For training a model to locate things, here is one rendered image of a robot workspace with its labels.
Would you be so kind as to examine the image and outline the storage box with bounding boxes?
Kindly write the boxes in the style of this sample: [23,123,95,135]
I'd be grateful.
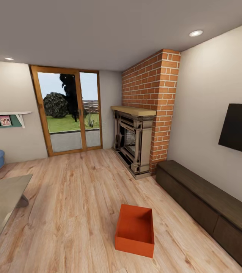
[115,204,155,258]

